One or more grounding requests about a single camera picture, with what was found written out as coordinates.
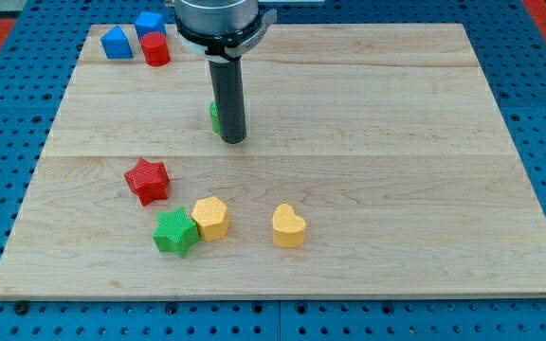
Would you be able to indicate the red cylinder block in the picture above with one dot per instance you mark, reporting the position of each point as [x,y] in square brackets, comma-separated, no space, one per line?
[155,48]

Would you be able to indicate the blue cube block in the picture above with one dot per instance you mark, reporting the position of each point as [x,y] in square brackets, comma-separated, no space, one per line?
[147,22]

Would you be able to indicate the green star block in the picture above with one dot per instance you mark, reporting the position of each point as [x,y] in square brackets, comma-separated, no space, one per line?
[175,232]

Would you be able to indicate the yellow heart block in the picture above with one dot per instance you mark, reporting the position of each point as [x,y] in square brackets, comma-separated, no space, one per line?
[288,227]

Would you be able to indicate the blue pentagon block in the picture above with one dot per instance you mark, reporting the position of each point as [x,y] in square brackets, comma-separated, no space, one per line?
[116,44]

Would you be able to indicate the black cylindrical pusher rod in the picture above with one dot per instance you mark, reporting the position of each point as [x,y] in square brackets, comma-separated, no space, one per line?
[228,91]

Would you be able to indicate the green circle block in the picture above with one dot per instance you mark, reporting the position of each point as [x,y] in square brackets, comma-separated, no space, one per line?
[213,114]

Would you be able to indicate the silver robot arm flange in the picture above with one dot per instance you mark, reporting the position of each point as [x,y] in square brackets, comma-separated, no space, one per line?
[221,31]

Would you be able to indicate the light wooden board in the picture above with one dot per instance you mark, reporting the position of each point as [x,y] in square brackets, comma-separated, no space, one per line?
[385,138]

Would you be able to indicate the red star block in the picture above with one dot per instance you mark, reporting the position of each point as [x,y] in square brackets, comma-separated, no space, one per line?
[148,181]

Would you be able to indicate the yellow hexagon block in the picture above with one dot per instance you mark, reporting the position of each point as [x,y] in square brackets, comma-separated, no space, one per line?
[211,217]

